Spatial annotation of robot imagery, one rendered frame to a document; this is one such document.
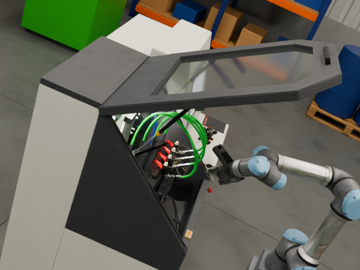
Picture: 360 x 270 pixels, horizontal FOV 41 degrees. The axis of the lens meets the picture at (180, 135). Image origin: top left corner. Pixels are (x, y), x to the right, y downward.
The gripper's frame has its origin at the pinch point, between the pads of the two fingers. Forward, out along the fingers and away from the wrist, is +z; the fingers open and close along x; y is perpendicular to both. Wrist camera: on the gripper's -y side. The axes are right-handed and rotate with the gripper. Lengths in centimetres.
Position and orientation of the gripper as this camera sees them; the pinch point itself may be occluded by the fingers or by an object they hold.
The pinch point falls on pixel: (208, 169)
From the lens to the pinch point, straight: 217.1
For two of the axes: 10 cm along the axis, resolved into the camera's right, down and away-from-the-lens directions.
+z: -5.4, 1.6, 8.3
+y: 3.3, 9.4, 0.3
